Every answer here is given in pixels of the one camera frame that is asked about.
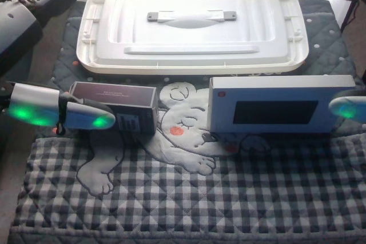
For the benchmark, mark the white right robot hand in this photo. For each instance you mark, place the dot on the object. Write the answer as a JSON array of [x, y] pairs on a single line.
[[347, 105]]

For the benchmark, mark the grey quilt with printed bear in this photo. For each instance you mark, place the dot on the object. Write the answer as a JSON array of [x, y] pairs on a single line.
[[183, 192]]

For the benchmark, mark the white box with dark window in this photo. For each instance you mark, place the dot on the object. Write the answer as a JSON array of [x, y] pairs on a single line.
[[274, 89]]

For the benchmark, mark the dark maroon small box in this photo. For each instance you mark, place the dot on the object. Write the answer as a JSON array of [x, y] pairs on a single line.
[[114, 94]]

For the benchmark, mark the white plastic lid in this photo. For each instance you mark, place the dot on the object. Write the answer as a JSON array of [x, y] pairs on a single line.
[[194, 44]]

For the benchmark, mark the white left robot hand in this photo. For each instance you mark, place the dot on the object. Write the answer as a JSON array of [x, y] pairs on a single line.
[[83, 116]]

